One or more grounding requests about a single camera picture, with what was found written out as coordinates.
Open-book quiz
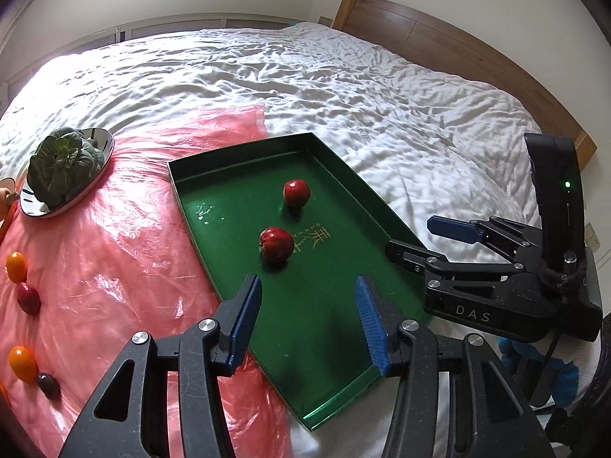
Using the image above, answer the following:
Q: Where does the green leafy vegetable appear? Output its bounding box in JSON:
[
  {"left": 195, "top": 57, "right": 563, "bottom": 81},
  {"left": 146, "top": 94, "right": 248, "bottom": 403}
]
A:
[{"left": 27, "top": 127, "right": 105, "bottom": 209}]

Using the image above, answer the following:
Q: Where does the dark purple plum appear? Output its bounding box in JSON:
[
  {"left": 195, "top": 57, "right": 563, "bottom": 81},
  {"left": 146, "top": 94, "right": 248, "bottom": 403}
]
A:
[{"left": 35, "top": 372, "right": 61, "bottom": 401}]

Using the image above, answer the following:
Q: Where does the orange carrot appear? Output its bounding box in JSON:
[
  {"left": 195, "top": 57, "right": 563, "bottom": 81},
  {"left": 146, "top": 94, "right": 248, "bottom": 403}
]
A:
[{"left": 0, "top": 187, "right": 20, "bottom": 220}]

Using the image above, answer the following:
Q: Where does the wooden headboard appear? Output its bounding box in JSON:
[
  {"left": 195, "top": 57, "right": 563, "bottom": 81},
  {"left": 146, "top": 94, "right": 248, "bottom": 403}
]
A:
[{"left": 333, "top": 0, "right": 596, "bottom": 169}]

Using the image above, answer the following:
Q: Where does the smooth orange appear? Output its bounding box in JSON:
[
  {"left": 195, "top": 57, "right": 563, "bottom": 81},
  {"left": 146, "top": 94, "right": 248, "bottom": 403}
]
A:
[{"left": 8, "top": 345, "right": 38, "bottom": 384}]

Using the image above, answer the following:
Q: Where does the pink plastic sheet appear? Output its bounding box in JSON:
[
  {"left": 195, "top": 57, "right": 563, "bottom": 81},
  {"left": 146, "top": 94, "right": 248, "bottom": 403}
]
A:
[{"left": 0, "top": 104, "right": 295, "bottom": 458}]

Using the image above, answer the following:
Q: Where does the green rectangular tray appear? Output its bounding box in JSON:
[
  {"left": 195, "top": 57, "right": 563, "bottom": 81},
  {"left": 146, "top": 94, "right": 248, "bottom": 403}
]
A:
[{"left": 169, "top": 132, "right": 428, "bottom": 429}]

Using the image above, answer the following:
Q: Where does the orange rimmed plate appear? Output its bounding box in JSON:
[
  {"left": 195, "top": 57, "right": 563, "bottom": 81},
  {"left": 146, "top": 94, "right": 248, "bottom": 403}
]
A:
[{"left": 0, "top": 178, "right": 20, "bottom": 242}]

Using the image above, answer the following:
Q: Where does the small orange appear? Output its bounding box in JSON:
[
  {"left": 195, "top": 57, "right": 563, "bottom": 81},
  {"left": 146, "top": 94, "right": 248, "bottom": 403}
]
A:
[{"left": 4, "top": 251, "right": 28, "bottom": 283}]

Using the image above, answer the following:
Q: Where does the red apple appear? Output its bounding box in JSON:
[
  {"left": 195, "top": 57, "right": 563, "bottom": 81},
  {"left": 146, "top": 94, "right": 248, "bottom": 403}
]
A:
[
  {"left": 259, "top": 226, "right": 294, "bottom": 263},
  {"left": 283, "top": 179, "right": 311, "bottom": 208},
  {"left": 16, "top": 282, "right": 41, "bottom": 316}
]

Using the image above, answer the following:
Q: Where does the striped white plate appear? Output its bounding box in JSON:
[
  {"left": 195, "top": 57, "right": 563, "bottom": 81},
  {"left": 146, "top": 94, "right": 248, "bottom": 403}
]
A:
[{"left": 20, "top": 127, "right": 115, "bottom": 218}]

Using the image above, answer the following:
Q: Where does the orange mandarin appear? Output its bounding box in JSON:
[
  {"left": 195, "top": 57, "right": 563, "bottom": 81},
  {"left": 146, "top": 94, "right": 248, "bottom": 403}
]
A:
[{"left": 0, "top": 382, "right": 10, "bottom": 407}]

